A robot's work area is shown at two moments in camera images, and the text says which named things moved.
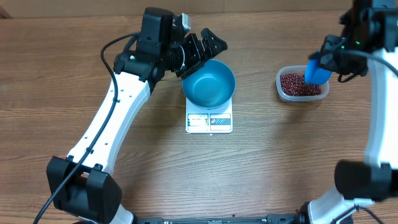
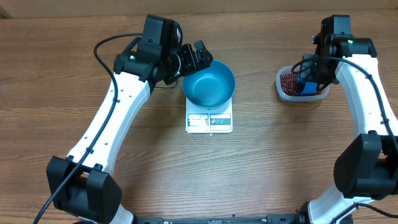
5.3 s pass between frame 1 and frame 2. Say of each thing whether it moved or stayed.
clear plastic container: stayed
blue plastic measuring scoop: moved
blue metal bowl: stayed
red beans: stayed
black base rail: stayed
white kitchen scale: stayed
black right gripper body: moved
